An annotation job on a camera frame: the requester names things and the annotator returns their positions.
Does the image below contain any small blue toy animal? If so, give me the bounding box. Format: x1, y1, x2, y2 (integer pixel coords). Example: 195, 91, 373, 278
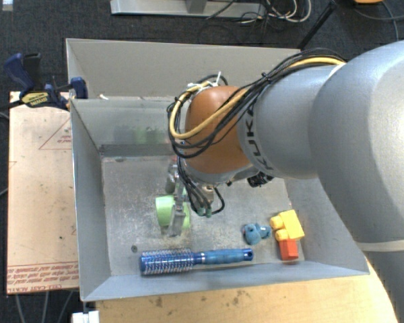
243, 223, 273, 244

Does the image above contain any brown cardboard board red print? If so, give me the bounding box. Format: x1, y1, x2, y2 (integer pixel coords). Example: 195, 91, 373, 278
6, 91, 80, 295

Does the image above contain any blue round hairbrush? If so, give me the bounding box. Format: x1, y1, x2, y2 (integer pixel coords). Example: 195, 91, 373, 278
139, 247, 255, 276

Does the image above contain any orange toy building block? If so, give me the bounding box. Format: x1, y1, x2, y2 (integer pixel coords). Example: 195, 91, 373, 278
277, 238, 300, 262

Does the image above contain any black cylinder on white bracket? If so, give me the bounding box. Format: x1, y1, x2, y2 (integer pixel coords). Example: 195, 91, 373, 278
246, 172, 274, 188

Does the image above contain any light green tape roll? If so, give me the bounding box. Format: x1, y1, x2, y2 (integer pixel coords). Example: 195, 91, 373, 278
154, 193, 192, 230

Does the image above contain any grey metal bin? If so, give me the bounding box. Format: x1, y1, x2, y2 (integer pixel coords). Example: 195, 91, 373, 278
65, 38, 371, 302

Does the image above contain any yellow toy building block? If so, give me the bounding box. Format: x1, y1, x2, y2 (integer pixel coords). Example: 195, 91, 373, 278
269, 209, 306, 242

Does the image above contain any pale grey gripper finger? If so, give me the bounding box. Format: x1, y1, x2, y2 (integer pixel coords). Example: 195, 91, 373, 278
169, 196, 187, 238
164, 162, 178, 194

